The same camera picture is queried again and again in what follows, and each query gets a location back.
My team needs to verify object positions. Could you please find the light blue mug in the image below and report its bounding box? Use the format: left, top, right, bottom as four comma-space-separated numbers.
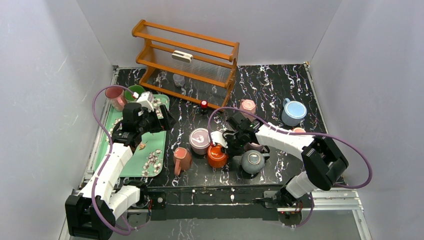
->
281, 98, 307, 127

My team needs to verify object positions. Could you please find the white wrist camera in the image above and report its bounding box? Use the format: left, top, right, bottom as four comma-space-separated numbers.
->
210, 130, 228, 149
136, 91, 156, 112

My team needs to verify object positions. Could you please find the small pink cup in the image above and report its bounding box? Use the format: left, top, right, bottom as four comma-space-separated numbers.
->
292, 127, 306, 133

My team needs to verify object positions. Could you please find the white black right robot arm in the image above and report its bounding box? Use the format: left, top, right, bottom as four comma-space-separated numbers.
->
212, 112, 349, 207

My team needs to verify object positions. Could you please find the black table front rail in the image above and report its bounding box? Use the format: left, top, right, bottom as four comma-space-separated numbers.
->
148, 184, 281, 221

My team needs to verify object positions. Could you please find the grey blue mug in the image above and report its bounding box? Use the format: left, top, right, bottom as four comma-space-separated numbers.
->
241, 150, 270, 175

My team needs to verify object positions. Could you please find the pale pink faceted mug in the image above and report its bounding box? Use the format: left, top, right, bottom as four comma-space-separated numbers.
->
239, 99, 256, 122

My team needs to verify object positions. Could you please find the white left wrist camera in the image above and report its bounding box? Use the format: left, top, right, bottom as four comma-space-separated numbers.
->
136, 91, 156, 112

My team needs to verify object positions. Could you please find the salmon pink mug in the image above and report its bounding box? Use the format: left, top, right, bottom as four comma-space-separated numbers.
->
173, 147, 193, 176

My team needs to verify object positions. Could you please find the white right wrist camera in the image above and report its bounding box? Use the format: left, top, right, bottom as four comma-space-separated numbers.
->
210, 130, 228, 149

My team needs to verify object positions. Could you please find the orange wooden rack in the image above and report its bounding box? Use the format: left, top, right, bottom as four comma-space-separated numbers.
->
132, 19, 240, 109

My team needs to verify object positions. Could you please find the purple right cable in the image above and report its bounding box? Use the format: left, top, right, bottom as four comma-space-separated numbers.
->
207, 106, 374, 229

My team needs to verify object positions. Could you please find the orange mug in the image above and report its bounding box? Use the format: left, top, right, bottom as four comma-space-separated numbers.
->
207, 144, 228, 169

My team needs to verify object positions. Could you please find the green floral tray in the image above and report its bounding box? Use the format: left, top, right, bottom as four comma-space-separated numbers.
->
94, 94, 169, 178

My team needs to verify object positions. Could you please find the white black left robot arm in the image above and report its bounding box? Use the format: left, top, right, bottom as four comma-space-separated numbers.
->
65, 102, 176, 240

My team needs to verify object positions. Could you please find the green mug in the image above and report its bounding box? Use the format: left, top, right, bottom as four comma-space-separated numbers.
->
123, 84, 147, 104

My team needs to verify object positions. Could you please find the red black button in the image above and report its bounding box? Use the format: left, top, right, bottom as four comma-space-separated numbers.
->
200, 100, 209, 115

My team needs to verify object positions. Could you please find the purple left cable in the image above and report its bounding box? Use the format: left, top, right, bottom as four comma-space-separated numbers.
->
91, 85, 152, 236

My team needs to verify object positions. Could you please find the mauve mug white logo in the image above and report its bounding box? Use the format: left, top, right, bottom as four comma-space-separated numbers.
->
189, 128, 210, 155

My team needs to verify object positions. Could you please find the white clip on rack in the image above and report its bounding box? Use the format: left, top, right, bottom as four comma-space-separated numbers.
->
171, 50, 194, 63

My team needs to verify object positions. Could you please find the mauve mug behind arm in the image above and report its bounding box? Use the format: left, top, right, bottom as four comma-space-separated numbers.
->
245, 142, 265, 152

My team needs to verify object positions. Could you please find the clear glass cup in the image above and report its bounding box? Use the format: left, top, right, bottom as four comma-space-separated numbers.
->
172, 73, 185, 87

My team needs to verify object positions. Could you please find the purple cable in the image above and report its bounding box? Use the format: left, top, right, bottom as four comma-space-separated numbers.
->
91, 85, 152, 236
207, 106, 374, 229

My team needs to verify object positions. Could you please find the pink ghost pattern mug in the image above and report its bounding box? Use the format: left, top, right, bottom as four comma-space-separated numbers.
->
105, 86, 127, 112

